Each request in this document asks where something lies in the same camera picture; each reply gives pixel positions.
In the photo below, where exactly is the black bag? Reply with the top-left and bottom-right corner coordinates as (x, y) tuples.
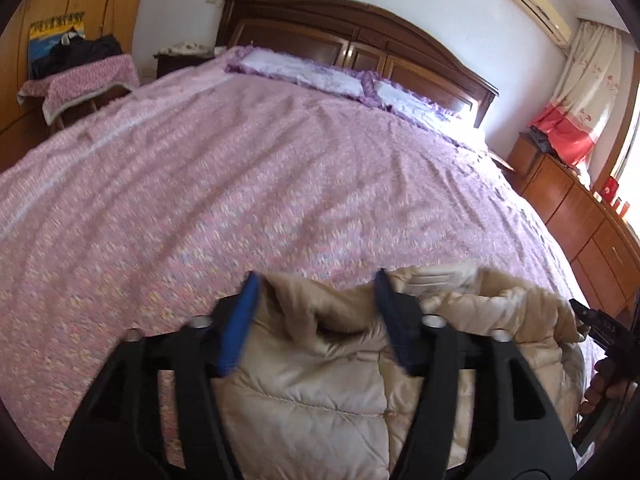
(32, 34), (124, 79)

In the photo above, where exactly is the blue painting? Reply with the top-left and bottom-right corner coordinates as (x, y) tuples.
(27, 10), (86, 81)

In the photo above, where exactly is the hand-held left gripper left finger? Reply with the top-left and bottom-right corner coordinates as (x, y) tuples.
(54, 271), (263, 480)

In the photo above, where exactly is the cream and red curtain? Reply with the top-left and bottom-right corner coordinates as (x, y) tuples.
(530, 20), (634, 169)

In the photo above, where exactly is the pile of dark clothes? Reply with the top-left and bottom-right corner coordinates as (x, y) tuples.
(530, 127), (576, 166)

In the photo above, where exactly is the small table with pink cloth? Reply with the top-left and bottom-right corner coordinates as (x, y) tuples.
(17, 55), (141, 127)

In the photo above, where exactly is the white cloth on nightstand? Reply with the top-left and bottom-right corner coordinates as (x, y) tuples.
(160, 40), (214, 57)

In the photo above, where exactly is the purple ruffled pillow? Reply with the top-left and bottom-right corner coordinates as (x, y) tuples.
(226, 47), (374, 99)
(375, 79), (469, 127)

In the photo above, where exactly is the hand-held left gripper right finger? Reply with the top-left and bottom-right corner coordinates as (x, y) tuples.
(374, 268), (578, 480)

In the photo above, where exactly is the wall air conditioner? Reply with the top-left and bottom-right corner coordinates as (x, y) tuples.
(496, 0), (572, 49)

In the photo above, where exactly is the dark wooden nightstand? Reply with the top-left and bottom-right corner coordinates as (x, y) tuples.
(154, 52), (217, 80)

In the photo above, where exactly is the long wooden drawer cabinet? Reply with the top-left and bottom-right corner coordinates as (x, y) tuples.
(507, 132), (640, 322)

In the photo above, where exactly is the pink floral bedspread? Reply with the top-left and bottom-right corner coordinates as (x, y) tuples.
(0, 45), (581, 480)

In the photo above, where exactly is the person's right hand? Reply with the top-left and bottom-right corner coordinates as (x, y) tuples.
(579, 359), (637, 417)

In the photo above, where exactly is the window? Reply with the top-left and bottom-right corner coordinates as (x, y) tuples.
(607, 85), (640, 241)

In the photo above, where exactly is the beige puffer jacket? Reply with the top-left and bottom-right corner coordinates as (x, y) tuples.
(210, 260), (589, 480)

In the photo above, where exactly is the dark wooden bed headboard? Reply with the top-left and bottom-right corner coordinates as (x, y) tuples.
(216, 0), (501, 129)

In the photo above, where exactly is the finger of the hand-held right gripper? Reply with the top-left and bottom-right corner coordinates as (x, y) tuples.
(569, 299), (625, 357)

